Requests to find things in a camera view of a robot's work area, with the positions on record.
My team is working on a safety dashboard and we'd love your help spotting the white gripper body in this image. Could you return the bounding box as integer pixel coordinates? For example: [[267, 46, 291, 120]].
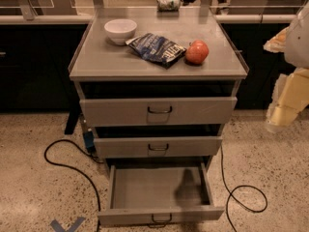
[[266, 73, 287, 133]]

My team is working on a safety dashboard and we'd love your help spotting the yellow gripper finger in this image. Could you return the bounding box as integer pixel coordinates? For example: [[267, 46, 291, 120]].
[[264, 28, 288, 53], [270, 68, 309, 127]]

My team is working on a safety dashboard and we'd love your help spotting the grey bottom drawer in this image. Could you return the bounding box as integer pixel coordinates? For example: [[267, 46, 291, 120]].
[[98, 161, 224, 226]]

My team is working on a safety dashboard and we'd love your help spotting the grey drawer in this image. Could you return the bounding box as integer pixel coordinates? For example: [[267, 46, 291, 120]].
[[98, 161, 224, 226], [80, 97, 237, 127], [94, 136, 222, 159]]

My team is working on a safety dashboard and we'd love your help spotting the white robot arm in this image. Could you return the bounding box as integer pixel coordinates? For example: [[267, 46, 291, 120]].
[[264, 3, 309, 132]]

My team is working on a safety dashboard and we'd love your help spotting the grey metal drawer cabinet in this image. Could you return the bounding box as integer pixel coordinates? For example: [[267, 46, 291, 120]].
[[70, 8, 248, 170]]

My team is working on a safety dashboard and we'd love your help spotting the grey top drawer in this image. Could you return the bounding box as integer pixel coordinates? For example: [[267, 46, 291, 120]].
[[80, 97, 237, 127]]

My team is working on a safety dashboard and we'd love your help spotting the grey middle drawer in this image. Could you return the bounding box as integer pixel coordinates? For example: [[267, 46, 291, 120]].
[[94, 136, 222, 159]]

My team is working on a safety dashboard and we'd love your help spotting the red apple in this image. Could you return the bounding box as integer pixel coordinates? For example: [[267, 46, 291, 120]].
[[185, 40, 210, 65]]

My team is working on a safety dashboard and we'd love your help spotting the blue chip bag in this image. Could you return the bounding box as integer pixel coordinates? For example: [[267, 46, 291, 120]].
[[126, 33, 186, 69]]

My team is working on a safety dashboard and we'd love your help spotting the green crumpled snack bag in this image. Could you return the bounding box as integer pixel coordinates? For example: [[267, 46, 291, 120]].
[[156, 0, 181, 12]]

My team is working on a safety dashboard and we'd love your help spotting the white ceramic bowl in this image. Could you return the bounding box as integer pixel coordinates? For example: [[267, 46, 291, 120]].
[[104, 18, 137, 45]]

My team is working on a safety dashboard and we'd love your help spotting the blue power adapter box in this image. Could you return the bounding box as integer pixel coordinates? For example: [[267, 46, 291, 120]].
[[83, 130, 96, 154]]

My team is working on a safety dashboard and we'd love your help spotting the blue floor tape mark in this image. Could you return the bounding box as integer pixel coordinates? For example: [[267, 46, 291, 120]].
[[50, 217, 86, 232]]

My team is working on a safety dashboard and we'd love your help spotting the black left floor cable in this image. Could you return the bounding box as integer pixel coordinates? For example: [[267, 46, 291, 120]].
[[43, 138, 104, 232]]

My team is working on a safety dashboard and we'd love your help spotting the dark counter with rail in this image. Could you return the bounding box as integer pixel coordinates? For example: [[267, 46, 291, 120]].
[[0, 23, 295, 112]]

